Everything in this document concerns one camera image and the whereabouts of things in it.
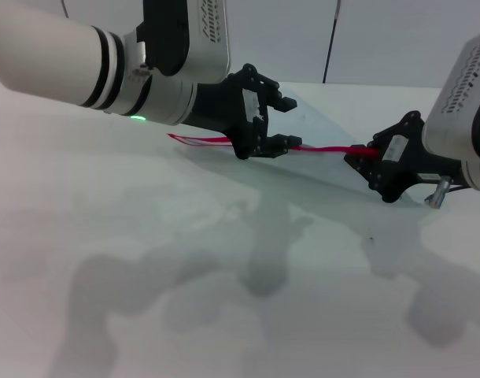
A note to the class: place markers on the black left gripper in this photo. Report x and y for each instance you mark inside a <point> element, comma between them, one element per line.
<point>224,110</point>

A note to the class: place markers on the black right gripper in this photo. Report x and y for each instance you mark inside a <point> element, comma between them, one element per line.
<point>409,169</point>

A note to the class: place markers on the clear red-zipper document bag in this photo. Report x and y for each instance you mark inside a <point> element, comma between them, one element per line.
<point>330,149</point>

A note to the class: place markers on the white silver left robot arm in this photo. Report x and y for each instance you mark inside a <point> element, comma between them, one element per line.
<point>59,59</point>

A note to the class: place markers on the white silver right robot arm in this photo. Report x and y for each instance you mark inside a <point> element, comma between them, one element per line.
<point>478,175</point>

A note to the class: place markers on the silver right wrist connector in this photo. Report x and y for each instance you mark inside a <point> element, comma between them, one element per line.
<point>438,193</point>

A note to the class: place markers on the thin black background pole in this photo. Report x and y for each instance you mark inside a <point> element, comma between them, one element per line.
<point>331,43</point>

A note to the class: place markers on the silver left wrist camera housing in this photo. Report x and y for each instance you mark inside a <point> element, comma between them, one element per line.
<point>200,39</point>

